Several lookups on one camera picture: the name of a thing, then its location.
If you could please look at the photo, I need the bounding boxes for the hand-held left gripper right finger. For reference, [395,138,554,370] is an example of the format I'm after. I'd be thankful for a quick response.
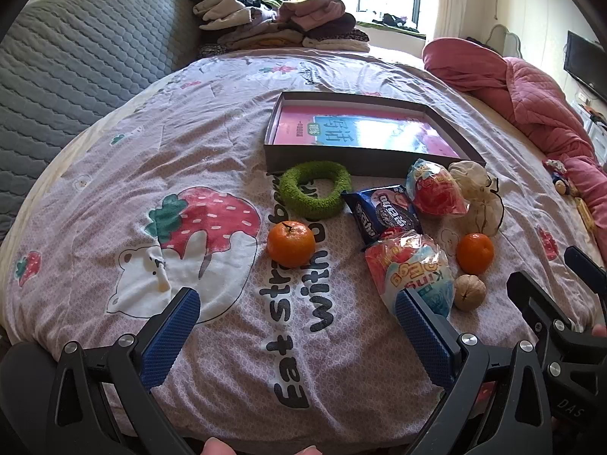
[395,288,553,455]

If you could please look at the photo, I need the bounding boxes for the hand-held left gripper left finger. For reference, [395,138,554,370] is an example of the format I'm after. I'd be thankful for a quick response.
[47,287,203,455]

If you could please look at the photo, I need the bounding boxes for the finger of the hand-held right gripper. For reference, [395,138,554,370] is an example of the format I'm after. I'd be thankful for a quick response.
[506,271,594,343]
[564,245,607,290]

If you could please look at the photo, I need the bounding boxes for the brown walnut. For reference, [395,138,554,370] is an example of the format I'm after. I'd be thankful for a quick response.
[454,274,487,312]

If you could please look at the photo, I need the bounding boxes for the orange mandarin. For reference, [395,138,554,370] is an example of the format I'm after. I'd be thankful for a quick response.
[456,232,495,276]
[267,220,316,268]

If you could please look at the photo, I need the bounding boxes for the cream drawstring pouch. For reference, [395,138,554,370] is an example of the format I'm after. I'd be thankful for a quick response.
[448,160,506,238]

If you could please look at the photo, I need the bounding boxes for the blue cookie packet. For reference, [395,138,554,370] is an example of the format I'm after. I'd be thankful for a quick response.
[340,185,424,252]

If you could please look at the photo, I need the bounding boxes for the red snack bag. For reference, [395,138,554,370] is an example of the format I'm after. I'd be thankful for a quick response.
[405,158,470,219]

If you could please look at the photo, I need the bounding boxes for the green fuzzy ring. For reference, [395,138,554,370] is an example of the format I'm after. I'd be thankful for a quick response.
[279,161,352,221]

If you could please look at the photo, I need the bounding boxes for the grey cardboard box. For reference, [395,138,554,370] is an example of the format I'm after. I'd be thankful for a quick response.
[264,91,488,176]

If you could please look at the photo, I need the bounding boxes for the person's left hand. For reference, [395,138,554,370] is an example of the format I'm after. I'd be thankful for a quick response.
[203,437,318,455]

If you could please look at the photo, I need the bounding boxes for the yellow packet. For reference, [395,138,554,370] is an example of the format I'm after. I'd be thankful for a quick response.
[574,196,598,242]

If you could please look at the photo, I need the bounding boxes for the small doll toy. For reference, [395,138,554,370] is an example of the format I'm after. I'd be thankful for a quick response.
[542,158,572,195]

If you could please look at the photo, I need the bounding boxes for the white storage cabinet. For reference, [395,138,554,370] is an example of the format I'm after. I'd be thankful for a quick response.
[576,99,607,152]

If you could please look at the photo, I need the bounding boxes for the strawberry printed bed sheet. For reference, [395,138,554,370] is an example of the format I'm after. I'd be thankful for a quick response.
[0,47,607,455]

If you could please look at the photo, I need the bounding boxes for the pink quilt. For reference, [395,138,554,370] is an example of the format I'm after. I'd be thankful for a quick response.
[422,37,607,209]

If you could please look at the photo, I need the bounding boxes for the black television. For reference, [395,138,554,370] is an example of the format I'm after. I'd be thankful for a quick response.
[563,31,607,105]

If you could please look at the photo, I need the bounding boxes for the white chair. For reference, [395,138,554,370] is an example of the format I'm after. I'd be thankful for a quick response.
[488,24,522,60]

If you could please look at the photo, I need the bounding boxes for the grey quilted headboard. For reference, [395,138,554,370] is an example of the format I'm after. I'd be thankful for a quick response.
[0,0,200,242]

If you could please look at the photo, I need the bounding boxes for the dark cloth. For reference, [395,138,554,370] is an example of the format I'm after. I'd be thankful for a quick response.
[372,12,418,29]

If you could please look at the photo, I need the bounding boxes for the pile of folded clothes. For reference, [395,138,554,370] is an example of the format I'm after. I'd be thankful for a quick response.
[185,0,371,58]

